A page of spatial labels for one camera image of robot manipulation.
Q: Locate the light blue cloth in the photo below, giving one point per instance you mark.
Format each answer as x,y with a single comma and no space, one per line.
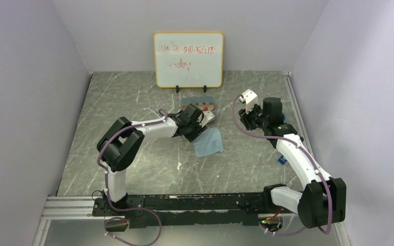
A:
208,143

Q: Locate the plaid glasses case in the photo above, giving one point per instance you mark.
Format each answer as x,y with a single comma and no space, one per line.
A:
202,107

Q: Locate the small blue card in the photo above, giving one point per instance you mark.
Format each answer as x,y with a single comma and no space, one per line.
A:
282,160

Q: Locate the yellow framed whiteboard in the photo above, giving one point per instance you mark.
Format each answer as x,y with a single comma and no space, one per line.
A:
188,59

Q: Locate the blue glasses case green lining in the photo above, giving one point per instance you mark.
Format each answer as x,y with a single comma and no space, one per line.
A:
197,100

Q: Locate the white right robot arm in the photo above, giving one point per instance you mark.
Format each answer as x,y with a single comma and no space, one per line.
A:
322,202

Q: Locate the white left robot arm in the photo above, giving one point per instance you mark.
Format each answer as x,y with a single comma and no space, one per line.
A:
121,143

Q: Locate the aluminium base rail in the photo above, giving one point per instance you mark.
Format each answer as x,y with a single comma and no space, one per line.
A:
286,225

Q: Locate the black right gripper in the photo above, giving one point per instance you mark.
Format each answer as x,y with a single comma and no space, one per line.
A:
245,117

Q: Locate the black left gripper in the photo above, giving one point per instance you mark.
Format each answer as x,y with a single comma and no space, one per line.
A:
191,137

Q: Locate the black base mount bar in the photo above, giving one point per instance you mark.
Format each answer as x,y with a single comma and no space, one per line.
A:
247,208

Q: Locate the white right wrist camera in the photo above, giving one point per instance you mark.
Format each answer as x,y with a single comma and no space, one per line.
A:
249,99

